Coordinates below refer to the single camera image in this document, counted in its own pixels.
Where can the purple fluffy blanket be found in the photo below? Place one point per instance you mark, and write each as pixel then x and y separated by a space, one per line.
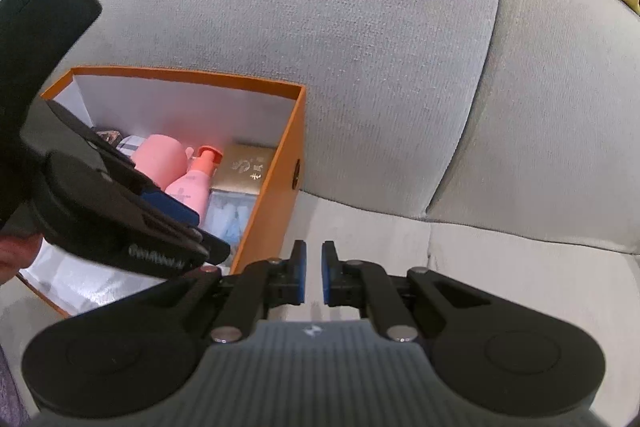
pixel 12 410

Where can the plaid white case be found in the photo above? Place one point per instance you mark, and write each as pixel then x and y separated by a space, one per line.
pixel 129 144

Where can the anime picture card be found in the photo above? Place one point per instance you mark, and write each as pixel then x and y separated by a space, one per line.
pixel 113 137

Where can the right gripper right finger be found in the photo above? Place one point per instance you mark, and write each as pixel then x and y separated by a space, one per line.
pixel 340 284

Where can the brown gift box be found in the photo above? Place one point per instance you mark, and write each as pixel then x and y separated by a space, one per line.
pixel 243 169

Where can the orange cardboard box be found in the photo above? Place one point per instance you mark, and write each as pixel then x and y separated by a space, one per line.
pixel 255 126

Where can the beige sofa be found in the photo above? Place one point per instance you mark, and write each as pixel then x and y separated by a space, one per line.
pixel 476 161

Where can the silver foil packet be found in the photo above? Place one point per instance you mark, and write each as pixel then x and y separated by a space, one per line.
pixel 227 216

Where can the pink pump bottle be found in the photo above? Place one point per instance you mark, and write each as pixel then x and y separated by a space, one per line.
pixel 192 189

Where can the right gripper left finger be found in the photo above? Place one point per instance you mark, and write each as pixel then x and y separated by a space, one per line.
pixel 287 277

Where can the pink cup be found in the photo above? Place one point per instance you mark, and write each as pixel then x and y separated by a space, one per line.
pixel 162 159

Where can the left hand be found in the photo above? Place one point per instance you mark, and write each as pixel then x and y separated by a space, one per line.
pixel 17 254

